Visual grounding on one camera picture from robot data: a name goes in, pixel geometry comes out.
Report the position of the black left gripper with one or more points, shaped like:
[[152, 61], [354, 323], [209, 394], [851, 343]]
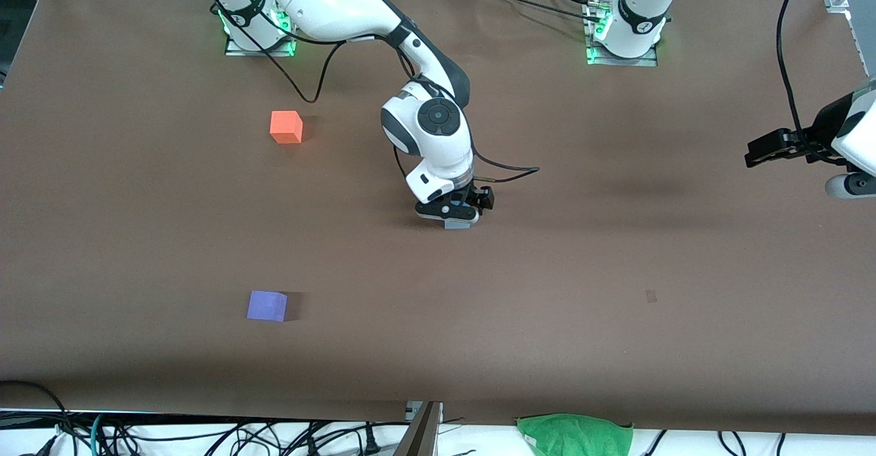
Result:
[[823, 131]]

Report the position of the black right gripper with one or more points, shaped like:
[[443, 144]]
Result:
[[473, 198]]

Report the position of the blue block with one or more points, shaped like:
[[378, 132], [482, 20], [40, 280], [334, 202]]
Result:
[[457, 225]]

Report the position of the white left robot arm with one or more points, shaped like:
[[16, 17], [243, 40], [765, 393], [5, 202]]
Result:
[[640, 4]]

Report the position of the orange block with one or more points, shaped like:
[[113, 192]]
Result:
[[285, 127]]

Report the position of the purple block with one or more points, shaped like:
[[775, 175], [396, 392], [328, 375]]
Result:
[[265, 305]]

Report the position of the brown table mat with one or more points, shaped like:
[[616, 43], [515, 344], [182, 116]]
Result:
[[438, 292]]

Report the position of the green cloth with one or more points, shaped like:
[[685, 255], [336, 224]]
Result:
[[575, 435]]

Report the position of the black power plug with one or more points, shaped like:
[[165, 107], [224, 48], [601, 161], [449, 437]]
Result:
[[371, 444]]

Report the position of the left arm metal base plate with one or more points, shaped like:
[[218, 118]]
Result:
[[647, 61]]

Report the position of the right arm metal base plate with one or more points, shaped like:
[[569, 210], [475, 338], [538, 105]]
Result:
[[274, 51]]

